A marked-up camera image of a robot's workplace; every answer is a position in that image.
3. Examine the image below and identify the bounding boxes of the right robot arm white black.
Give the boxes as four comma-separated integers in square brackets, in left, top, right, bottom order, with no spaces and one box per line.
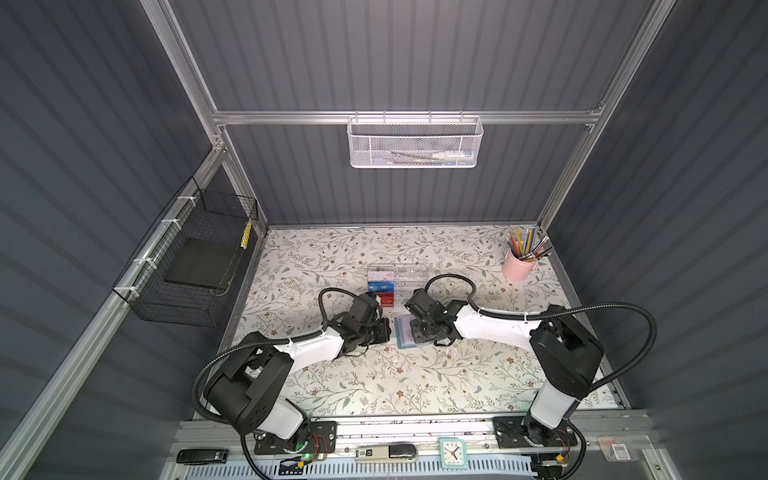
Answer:
[405,289,604,435]

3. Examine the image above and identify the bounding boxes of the black stapler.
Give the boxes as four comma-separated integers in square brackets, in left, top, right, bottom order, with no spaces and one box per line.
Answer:
[175,448,229,465]

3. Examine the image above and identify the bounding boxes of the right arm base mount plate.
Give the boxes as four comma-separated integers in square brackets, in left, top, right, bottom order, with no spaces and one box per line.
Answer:
[492,416,579,450]

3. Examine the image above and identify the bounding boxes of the pink pencil cup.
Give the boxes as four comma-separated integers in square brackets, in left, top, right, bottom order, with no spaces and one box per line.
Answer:
[501,250,536,283]

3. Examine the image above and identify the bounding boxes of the silver black device on rail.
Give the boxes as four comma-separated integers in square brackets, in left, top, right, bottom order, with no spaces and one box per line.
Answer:
[355,443,419,464]

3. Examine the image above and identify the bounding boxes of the white wire mesh basket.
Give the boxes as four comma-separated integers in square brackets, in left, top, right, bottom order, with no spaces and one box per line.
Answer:
[346,115,484,169]

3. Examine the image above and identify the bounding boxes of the black flat pad in basket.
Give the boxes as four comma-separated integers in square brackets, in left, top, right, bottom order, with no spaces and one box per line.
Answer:
[164,238,241,289]

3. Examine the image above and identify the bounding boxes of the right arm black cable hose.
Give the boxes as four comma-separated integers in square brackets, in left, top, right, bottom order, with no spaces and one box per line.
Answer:
[423,273,658,480]

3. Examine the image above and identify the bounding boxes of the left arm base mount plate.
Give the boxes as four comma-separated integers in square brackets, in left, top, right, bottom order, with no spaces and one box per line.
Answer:
[253,419,338,455]

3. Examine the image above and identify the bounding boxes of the small clear packet with label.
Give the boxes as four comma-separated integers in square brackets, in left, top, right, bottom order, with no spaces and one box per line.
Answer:
[598,437,638,463]

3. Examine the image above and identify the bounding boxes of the red card in organizer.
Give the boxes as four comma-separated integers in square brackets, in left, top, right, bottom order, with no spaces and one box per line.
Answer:
[378,293,395,308]

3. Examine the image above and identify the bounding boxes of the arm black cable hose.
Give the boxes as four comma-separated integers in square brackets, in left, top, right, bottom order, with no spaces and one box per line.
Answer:
[423,273,658,480]
[190,287,361,480]

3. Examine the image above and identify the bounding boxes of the pens in white basket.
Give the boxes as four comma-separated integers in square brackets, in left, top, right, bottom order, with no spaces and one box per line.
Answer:
[390,150,476,166]

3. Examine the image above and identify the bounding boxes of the small teal desk clock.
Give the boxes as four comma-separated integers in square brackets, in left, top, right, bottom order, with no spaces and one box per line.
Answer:
[438,438,468,470]

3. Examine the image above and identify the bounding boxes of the blue leather card holder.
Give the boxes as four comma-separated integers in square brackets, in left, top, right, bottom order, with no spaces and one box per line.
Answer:
[394,315,418,350]

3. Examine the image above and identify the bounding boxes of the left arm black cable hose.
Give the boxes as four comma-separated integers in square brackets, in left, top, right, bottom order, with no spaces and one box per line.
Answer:
[190,287,361,480]

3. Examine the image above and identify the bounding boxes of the coloured pencils in cup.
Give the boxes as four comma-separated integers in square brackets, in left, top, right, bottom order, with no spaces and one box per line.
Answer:
[507,227,554,262]

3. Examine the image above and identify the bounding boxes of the floral patterned table mat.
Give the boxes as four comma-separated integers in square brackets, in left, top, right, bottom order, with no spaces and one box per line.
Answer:
[206,224,619,420]

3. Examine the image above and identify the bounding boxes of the yellow tag on basket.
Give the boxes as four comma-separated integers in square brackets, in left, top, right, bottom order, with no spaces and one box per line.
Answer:
[239,219,253,250]

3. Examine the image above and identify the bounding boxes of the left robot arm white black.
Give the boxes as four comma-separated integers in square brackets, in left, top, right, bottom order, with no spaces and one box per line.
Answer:
[192,287,391,450]

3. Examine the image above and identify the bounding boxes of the pink card in organizer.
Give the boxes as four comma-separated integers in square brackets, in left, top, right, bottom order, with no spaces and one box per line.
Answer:
[367,270,396,282]

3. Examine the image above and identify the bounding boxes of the clear acrylic organizer box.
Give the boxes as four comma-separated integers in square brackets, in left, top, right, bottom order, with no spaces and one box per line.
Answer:
[367,263,429,308]

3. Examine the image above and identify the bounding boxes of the blue card in organizer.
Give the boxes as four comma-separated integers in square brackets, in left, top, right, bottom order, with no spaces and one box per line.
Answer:
[368,281,395,294]

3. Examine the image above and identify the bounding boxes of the black wire wall basket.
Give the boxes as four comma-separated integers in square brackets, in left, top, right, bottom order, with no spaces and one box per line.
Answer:
[113,181,259,328]

